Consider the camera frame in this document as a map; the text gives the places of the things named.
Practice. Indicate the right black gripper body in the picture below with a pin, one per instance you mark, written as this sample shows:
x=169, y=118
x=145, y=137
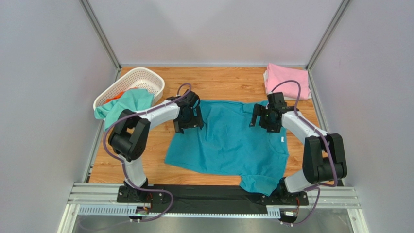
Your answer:
x=267, y=121

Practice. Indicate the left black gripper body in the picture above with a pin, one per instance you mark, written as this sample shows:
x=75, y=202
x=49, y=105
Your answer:
x=190, y=121

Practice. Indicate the teal t shirt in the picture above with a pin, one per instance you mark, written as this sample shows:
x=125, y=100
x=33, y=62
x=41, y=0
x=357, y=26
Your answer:
x=227, y=145

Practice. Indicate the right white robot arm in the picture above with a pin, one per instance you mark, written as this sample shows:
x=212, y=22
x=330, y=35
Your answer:
x=324, y=157

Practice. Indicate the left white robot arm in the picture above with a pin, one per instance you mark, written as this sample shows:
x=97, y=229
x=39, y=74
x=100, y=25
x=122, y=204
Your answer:
x=129, y=134

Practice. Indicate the folded pink t shirt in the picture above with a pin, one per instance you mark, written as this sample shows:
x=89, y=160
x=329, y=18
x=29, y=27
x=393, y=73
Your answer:
x=288, y=80

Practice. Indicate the light mint t shirt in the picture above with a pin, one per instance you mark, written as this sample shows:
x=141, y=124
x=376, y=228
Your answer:
x=134, y=100

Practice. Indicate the white plastic laundry basket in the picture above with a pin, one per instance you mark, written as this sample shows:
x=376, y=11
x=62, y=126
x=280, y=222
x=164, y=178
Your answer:
x=139, y=77

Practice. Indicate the orange garment in basket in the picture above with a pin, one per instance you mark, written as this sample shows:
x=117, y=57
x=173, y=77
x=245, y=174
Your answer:
x=119, y=95

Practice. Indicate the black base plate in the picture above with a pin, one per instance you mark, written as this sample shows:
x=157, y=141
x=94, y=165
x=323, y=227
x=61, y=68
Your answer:
x=208, y=199

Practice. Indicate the aluminium frame rail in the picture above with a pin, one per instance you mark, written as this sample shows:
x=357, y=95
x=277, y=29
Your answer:
x=106, y=199

